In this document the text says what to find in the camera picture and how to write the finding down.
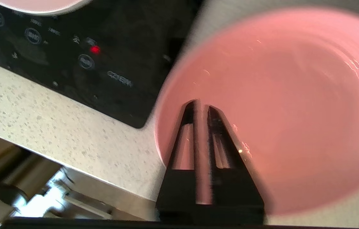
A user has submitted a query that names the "large salmon pink plate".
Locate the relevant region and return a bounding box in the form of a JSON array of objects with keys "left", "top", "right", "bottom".
[{"left": 154, "top": 6, "right": 359, "bottom": 217}]

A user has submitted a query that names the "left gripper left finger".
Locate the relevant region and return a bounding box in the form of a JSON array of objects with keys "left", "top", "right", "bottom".
[{"left": 156, "top": 100, "right": 200, "bottom": 220}]

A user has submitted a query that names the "small pale pink plate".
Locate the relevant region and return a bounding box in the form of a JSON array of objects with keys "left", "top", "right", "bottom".
[{"left": 0, "top": 0, "right": 92, "bottom": 16}]

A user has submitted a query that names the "white black robot chassis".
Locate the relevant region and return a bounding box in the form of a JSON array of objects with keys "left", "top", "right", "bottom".
[{"left": 0, "top": 134, "right": 154, "bottom": 222}]

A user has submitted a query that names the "black induction cooktop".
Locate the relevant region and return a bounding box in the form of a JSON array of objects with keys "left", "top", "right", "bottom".
[{"left": 0, "top": 0, "right": 204, "bottom": 129}]

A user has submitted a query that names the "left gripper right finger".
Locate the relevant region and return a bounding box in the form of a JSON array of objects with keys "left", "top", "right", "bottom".
[{"left": 207, "top": 105, "right": 266, "bottom": 220}]

